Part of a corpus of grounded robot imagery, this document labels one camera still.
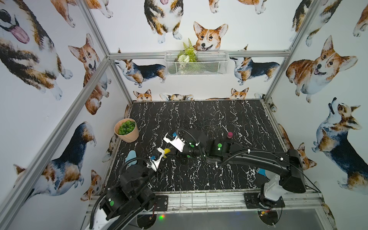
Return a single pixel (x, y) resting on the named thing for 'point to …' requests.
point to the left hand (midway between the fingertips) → (167, 152)
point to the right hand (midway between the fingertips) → (166, 152)
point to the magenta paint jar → (230, 135)
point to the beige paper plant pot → (130, 137)
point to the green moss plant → (126, 127)
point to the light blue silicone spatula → (132, 155)
